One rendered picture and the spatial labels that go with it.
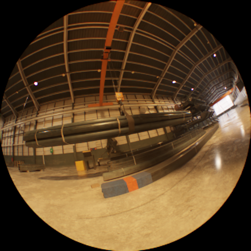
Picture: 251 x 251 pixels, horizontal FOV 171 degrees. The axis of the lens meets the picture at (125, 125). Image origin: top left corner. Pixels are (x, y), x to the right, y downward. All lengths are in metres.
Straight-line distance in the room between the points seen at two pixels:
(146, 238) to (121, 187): 0.80
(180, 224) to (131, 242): 0.31
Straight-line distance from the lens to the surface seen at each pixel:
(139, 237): 0.68
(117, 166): 2.26
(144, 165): 2.24
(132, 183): 1.24
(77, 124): 1.97
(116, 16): 5.64
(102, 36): 9.46
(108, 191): 1.22
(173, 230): 0.67
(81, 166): 5.00
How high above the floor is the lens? 0.58
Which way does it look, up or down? 18 degrees up
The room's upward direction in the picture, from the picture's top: 15 degrees counter-clockwise
